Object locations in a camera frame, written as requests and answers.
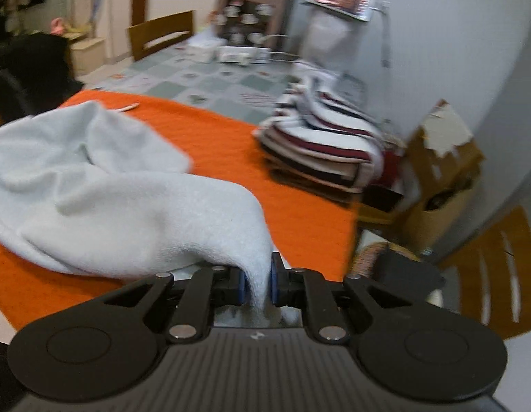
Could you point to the white box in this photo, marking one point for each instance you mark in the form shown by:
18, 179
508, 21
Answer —
202, 49

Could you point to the small beige cabinet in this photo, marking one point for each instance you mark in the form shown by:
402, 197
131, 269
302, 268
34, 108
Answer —
87, 55

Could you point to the woven basket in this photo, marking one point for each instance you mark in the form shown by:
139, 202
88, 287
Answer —
364, 261

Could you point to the wooden chair with slat back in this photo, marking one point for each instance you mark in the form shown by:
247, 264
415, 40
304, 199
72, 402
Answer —
495, 266

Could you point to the white towel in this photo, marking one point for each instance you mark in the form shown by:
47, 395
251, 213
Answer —
119, 206

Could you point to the torn cardboard box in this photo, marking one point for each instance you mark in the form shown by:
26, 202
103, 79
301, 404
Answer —
445, 214

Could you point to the colourful hula hoops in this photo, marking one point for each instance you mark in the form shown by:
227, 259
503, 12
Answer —
98, 0

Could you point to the red cloth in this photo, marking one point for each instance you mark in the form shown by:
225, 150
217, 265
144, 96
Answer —
392, 167

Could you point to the white power strip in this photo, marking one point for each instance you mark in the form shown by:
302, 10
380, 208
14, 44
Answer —
244, 55

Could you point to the wooden chair with slot back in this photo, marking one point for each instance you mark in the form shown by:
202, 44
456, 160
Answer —
162, 28

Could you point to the dark grey cloth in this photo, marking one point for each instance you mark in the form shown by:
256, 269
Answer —
407, 274

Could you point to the stack of striped folded clothes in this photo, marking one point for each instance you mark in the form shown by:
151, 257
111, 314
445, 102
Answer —
325, 146

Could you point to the checkered tablecloth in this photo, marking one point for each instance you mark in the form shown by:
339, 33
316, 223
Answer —
214, 81

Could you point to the brown box with cup print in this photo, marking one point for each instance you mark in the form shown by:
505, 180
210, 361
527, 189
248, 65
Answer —
248, 13

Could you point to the orange mat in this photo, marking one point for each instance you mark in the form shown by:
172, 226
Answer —
257, 167

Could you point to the black flat item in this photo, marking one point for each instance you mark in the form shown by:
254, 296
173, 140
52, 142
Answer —
381, 198

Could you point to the wooden stool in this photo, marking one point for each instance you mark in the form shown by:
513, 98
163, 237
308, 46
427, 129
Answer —
379, 216

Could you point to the cream cushion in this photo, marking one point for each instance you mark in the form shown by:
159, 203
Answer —
436, 297

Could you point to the black cloth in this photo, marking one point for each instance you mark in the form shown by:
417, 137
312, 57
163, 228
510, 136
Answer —
38, 68

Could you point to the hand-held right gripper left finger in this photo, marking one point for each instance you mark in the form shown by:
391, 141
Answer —
239, 288

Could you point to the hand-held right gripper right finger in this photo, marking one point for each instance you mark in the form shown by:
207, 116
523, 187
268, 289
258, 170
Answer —
275, 282

